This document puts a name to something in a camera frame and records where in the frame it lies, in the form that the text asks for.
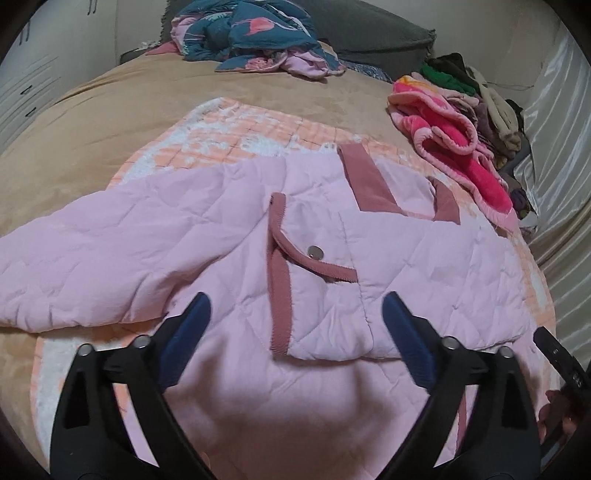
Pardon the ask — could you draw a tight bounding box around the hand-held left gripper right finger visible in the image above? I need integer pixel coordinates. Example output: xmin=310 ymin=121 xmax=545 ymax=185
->
xmin=379 ymin=291 xmax=541 ymax=480

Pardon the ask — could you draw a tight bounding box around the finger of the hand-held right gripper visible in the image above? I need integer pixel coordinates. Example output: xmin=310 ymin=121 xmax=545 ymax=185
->
xmin=533 ymin=327 xmax=590 ymax=394

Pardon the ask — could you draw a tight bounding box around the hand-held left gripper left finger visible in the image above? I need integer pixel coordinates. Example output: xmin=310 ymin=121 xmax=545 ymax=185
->
xmin=50 ymin=292 xmax=218 ymax=480

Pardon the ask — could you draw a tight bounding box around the pink quilted jacket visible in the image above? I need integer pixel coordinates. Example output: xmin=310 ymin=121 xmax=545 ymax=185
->
xmin=0 ymin=142 xmax=532 ymax=480

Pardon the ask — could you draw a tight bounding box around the pile of folded clothes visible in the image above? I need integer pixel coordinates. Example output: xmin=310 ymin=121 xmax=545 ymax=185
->
xmin=418 ymin=53 xmax=541 ymax=222

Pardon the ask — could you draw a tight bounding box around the person's right hand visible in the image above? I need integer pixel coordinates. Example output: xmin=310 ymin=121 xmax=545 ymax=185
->
xmin=537 ymin=389 xmax=579 ymax=445

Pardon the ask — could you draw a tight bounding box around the hot pink fleece blanket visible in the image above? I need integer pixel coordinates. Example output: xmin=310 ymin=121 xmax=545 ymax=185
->
xmin=387 ymin=75 xmax=520 ymax=232

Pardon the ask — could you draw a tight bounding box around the orange checked cloud blanket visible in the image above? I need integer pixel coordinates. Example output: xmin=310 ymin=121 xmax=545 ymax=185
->
xmin=34 ymin=97 xmax=561 ymax=467

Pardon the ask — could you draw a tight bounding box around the white satin curtain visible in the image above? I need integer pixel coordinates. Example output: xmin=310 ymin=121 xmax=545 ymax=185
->
xmin=512 ymin=28 xmax=591 ymax=333

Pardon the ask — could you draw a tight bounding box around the bed with tan sheet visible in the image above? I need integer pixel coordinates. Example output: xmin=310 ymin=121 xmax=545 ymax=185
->
xmin=0 ymin=39 xmax=462 ymax=467

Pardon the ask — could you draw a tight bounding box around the blue patterned cloth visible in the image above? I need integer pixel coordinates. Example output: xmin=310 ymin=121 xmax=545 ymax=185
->
xmin=344 ymin=61 xmax=395 ymax=83

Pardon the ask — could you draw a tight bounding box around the grey headboard cushion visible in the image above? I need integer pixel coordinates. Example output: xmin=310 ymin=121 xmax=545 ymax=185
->
xmin=120 ymin=0 xmax=437 ymax=79

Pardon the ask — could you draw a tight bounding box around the white wardrobe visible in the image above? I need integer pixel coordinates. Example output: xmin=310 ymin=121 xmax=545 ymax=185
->
xmin=0 ymin=0 xmax=116 ymax=153

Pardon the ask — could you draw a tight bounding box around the teal floral quilt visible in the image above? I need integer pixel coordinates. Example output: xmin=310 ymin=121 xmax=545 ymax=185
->
xmin=170 ymin=0 xmax=348 ymax=79

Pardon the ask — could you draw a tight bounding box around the thin wall cable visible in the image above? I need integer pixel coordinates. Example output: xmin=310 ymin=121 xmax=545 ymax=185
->
xmin=480 ymin=79 xmax=536 ymax=90

